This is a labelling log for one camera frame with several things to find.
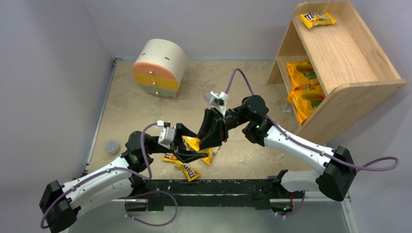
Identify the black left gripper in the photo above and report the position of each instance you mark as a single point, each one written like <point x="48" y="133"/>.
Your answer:
<point x="177" y="139"/>

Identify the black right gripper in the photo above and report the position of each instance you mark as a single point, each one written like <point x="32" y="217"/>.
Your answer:
<point x="217" y="121"/>

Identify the yellow candy pack horizontal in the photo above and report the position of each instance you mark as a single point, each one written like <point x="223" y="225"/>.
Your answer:
<point x="191" y="143"/>

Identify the large orange candy bag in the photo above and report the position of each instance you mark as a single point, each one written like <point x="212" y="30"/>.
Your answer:
<point x="302" y="74"/>
<point x="305" y="99"/>

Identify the yellow candy pack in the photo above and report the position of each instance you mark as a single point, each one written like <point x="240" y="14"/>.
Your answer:
<point x="311" y="20"/>
<point x="211" y="152"/>

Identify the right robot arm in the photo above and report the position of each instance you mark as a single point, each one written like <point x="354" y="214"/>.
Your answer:
<point x="332" y="169"/>

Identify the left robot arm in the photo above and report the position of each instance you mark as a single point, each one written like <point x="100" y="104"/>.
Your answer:
<point x="127" y="175"/>

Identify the yellow M&M pack left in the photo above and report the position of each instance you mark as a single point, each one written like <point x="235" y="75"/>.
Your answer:
<point x="169" y="157"/>

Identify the yellow m&m pack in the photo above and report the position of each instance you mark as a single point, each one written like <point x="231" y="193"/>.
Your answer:
<point x="169" y="157"/>
<point x="190" y="173"/>

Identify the yellow M&M pack front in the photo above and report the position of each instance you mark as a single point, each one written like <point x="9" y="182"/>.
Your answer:
<point x="190" y="173"/>

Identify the round pastel drawer cabinet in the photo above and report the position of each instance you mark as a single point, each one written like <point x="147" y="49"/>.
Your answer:
<point x="160" y="68"/>

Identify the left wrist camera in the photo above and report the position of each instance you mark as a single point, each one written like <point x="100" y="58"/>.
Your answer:
<point x="167" y="134"/>

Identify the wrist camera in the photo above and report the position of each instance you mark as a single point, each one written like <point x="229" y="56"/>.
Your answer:
<point x="167" y="134"/>
<point x="218" y="101"/>

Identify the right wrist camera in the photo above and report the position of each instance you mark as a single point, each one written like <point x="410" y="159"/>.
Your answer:
<point x="218" y="101"/>

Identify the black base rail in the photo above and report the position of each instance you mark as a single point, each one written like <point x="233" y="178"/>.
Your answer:
<point x="257" y="193"/>

